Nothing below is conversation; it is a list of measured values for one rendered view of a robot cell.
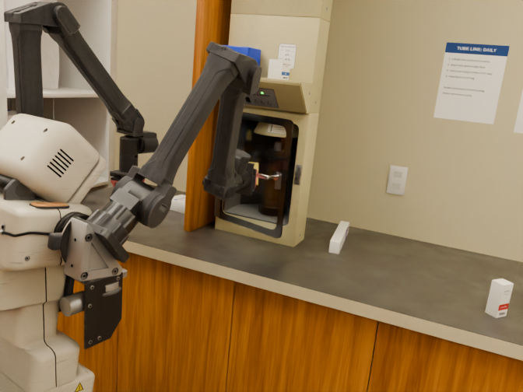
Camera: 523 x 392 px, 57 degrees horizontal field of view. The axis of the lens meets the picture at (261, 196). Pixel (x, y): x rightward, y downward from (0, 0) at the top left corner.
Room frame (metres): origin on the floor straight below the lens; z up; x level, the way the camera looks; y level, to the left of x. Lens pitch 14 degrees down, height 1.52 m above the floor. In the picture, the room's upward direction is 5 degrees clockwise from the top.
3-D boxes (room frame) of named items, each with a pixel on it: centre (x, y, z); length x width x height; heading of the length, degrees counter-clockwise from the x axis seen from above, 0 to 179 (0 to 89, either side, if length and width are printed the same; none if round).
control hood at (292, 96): (1.63, 0.04, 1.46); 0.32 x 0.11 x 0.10; 67
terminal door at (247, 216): (1.64, 0.04, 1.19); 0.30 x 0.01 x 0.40; 51
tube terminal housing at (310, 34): (1.80, -0.03, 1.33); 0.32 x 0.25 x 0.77; 67
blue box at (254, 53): (1.67, 0.11, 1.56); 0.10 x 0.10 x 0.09; 67
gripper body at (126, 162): (1.49, 0.42, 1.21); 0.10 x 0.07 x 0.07; 157
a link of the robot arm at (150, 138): (1.53, 0.40, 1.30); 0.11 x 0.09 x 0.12; 146
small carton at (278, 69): (1.61, -0.02, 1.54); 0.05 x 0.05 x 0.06; 58
